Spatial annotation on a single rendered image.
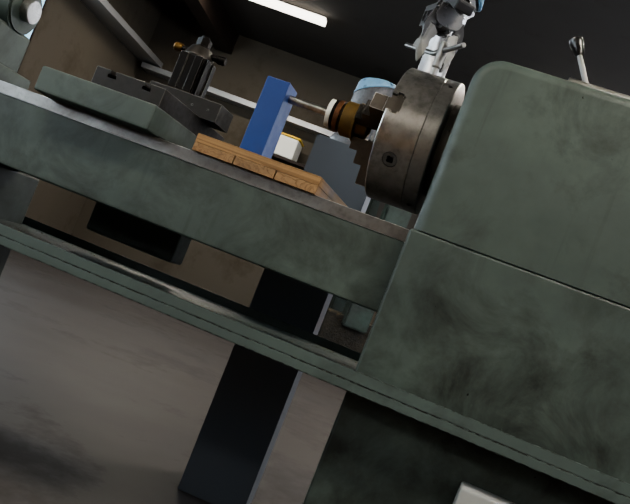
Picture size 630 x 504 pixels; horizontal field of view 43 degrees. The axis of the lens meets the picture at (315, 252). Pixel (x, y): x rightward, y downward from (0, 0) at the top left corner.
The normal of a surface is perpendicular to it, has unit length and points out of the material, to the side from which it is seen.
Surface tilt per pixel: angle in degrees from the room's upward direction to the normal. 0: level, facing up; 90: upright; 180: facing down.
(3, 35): 90
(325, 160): 90
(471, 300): 90
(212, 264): 90
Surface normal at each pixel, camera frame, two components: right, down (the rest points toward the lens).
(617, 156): -0.19, -0.11
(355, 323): 0.18, 0.01
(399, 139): -0.28, 0.11
